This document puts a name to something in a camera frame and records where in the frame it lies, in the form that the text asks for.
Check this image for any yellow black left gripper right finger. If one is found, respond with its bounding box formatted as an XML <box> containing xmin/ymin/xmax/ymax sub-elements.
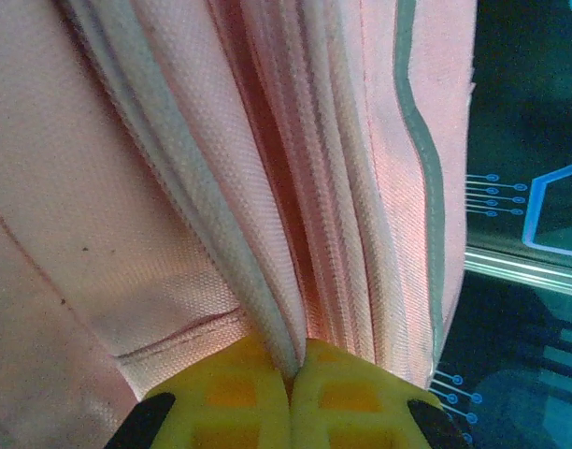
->
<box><xmin>291</xmin><ymin>337</ymin><xmax>469</xmax><ymax>449</ymax></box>

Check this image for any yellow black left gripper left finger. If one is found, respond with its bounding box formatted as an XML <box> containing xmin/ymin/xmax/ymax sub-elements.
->
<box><xmin>103</xmin><ymin>334</ymin><xmax>294</xmax><ymax>449</ymax></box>

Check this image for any pink student backpack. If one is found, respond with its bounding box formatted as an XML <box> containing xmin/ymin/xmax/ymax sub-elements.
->
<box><xmin>0</xmin><ymin>0</ymin><xmax>478</xmax><ymax>449</ymax></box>

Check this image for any aluminium frame post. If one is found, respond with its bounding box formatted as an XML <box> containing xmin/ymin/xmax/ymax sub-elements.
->
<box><xmin>462</xmin><ymin>246</ymin><xmax>572</xmax><ymax>299</ymax></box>

